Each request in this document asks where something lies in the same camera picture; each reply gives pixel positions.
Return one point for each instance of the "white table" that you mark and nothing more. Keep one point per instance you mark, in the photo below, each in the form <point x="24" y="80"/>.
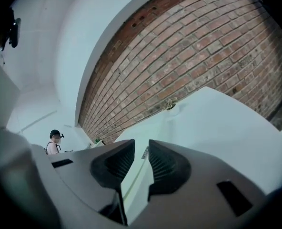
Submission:
<point x="214" y="128"/>

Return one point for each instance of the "small succulent plant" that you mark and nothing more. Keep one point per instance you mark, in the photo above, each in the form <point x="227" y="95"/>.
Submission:
<point x="170" y="103"/>

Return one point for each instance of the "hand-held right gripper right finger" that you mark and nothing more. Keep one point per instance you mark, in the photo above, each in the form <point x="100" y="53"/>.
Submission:
<point x="198" y="194"/>

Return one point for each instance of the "person's head-worn camera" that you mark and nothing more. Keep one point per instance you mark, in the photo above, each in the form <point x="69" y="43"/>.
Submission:
<point x="14" y="32"/>

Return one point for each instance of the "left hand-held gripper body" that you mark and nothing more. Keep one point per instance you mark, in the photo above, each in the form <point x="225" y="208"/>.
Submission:
<point x="3" y="96"/>

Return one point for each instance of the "green leaf sprig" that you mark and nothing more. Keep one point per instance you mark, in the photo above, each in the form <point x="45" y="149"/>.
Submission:
<point x="97" y="140"/>

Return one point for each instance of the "white side desk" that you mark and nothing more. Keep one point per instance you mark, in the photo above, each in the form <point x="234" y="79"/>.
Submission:
<point x="83" y="148"/>

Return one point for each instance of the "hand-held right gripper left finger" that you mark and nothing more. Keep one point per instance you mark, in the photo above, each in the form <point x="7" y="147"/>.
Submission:
<point x="88" y="175"/>

